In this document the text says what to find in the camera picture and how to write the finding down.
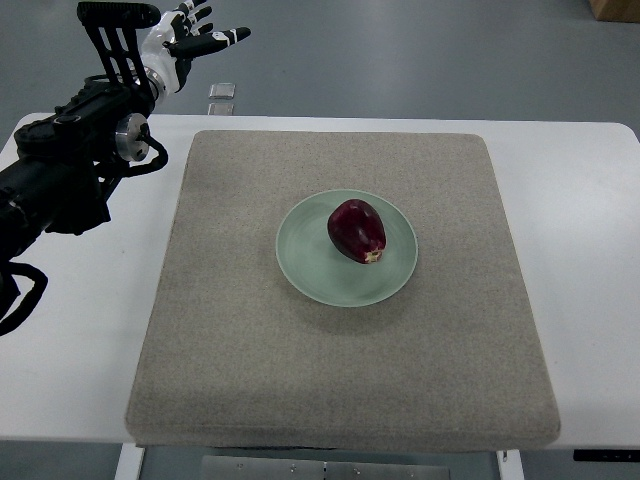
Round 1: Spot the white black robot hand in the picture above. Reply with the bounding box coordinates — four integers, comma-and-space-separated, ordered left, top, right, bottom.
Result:
140, 1, 251, 101

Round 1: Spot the dark red apple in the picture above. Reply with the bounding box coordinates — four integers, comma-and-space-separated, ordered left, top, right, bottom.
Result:
327, 198, 386, 265

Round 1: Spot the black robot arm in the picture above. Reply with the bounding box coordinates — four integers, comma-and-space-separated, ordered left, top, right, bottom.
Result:
1, 1, 168, 335

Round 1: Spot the lower floor socket plate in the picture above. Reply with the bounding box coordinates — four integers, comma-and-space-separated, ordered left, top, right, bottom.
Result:
207, 102, 234, 116

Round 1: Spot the pale green plate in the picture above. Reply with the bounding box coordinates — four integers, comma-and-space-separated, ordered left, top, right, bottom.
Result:
275, 189, 418, 307

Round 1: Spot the beige fabric mat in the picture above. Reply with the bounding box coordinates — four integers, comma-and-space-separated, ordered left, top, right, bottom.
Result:
125, 131, 561, 452

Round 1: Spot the white left table leg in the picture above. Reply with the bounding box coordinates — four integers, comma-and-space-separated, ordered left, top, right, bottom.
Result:
114, 443, 145, 480

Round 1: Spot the white table leg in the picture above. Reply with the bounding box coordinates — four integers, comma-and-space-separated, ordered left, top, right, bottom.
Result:
496, 450, 525, 480
114, 443, 145, 480

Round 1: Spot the cardboard box corner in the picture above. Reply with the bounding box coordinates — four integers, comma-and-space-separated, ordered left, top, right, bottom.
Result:
589, 0, 640, 23

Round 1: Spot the white right table leg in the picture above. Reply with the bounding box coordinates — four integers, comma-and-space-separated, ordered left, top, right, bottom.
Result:
496, 450, 525, 480

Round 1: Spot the black table control panel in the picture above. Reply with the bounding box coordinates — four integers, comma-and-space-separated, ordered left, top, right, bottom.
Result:
573, 449, 640, 463

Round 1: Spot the metal base plate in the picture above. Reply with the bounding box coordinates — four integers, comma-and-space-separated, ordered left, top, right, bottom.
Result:
200, 456, 451, 480

